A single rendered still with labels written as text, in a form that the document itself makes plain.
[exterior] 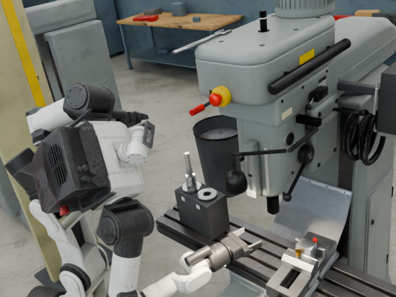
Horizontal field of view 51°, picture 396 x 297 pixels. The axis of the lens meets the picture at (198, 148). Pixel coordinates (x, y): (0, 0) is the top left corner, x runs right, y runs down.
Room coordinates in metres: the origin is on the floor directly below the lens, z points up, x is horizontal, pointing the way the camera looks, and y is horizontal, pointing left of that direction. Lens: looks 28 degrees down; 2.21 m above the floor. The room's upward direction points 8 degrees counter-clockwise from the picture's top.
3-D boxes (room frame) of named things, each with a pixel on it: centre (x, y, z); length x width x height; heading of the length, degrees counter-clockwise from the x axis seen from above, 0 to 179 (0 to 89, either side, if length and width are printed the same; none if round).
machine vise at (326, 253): (1.16, -0.33, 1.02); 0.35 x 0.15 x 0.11; 137
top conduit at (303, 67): (1.21, -0.38, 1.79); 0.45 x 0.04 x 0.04; 134
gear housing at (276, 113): (1.32, -0.29, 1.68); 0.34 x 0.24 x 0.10; 134
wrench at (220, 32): (1.26, -0.06, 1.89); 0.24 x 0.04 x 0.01; 134
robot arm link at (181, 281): (1.08, 0.09, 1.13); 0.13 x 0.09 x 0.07; 119
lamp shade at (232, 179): (1.09, -0.10, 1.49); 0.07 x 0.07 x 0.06
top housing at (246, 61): (1.30, -0.26, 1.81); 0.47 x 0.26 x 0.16; 134
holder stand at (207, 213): (1.55, 0.02, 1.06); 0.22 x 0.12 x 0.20; 39
